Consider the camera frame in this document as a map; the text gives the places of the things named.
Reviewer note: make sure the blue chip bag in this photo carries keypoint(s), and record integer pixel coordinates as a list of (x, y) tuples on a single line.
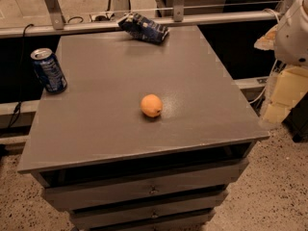
[(141, 28)]

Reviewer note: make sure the floor power outlet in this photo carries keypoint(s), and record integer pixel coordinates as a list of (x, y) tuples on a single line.
[(101, 17)]

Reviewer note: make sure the bottom grey drawer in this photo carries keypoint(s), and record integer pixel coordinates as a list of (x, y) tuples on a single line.
[(198, 216)]

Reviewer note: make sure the top grey drawer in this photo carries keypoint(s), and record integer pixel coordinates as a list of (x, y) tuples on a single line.
[(97, 193)]

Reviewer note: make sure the grey drawer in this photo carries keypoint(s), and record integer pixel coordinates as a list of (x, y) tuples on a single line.
[(149, 209), (97, 193), (198, 216)]

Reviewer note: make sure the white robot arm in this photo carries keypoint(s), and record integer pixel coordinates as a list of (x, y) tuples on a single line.
[(291, 40)]

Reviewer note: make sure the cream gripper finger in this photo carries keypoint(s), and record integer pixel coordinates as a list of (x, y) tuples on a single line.
[(290, 87)]

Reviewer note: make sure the grey drawer cabinet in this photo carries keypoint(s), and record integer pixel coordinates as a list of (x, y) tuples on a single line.
[(95, 129)]

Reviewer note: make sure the middle grey drawer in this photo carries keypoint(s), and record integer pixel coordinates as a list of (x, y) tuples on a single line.
[(149, 209)]

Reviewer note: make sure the grey metal railing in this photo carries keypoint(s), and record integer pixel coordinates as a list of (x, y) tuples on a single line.
[(31, 18)]

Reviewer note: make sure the blue pepsi can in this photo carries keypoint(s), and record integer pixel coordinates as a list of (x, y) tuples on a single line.
[(48, 70)]

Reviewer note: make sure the orange fruit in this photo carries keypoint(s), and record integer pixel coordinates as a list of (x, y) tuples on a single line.
[(151, 105)]

